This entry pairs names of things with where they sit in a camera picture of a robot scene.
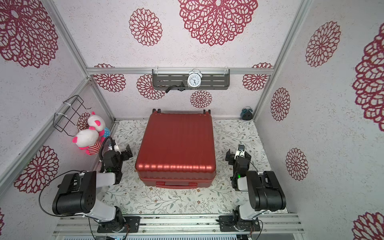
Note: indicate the lower white pink plush toy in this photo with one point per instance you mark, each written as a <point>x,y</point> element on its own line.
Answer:
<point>88,140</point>

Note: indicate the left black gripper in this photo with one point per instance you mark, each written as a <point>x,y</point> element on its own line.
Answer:
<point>124,154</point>

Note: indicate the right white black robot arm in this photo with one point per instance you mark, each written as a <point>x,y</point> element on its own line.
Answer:
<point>264,192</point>

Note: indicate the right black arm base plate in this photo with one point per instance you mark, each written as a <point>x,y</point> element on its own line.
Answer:
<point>228,223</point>

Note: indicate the grey metal wall shelf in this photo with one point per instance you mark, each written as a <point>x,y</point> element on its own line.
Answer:
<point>167,81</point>

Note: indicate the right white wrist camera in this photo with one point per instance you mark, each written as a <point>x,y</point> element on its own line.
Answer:
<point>240,153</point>

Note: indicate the white pink plush toy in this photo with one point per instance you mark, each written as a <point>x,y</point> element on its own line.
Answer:
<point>95,122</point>
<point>88,140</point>

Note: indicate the upper white pink plush toy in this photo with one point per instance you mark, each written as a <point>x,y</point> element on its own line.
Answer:
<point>95,122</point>

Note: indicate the red hard-shell suitcase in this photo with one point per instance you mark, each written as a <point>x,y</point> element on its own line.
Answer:
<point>177,151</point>

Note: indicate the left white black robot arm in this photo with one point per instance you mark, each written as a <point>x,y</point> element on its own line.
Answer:
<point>77,194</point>

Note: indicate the small teal black device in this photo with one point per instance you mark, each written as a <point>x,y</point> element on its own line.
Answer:
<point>247,114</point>

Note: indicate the floral patterned table mat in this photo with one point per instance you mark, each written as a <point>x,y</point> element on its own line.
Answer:
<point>133,197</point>

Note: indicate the white alarm clock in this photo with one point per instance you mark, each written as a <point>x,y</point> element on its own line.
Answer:
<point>194,79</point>

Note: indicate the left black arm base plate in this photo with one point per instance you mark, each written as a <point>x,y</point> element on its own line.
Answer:
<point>132,223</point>

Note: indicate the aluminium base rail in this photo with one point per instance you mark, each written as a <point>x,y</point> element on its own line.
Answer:
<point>177,225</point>

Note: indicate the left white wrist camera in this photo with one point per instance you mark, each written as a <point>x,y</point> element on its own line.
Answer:
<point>114,147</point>

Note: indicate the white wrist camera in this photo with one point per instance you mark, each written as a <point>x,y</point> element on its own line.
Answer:
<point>114,147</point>
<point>240,153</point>

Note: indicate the black wire wall basket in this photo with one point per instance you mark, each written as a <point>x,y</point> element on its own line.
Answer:
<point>73,118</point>

